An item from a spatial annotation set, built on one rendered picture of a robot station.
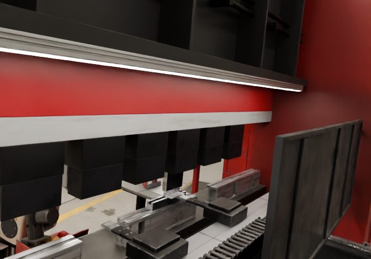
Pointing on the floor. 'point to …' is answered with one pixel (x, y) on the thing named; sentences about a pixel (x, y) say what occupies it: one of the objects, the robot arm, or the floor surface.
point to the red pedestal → (195, 179)
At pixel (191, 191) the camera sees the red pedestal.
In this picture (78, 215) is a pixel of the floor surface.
